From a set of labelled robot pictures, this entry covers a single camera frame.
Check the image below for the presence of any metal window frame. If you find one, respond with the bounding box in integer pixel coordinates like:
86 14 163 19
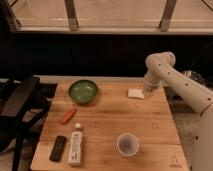
0 0 213 35

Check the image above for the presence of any white sponge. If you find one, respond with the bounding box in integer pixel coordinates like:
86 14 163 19
128 89 144 99

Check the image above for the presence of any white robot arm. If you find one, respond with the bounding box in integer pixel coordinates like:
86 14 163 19
144 52 213 171

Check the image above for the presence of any white bottle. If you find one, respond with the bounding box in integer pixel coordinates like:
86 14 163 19
68 123 83 166

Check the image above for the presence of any blue bowl on stand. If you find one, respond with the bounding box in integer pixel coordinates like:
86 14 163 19
182 70 206 86

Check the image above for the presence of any orange carrot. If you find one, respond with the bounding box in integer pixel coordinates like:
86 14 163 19
60 108 77 124

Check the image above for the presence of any black chair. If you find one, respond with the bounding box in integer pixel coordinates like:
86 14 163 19
0 76 51 171

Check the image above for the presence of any black remote control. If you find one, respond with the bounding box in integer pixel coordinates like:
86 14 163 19
49 136 67 162

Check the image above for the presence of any green bowl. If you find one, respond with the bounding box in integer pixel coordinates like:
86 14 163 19
68 80 98 105

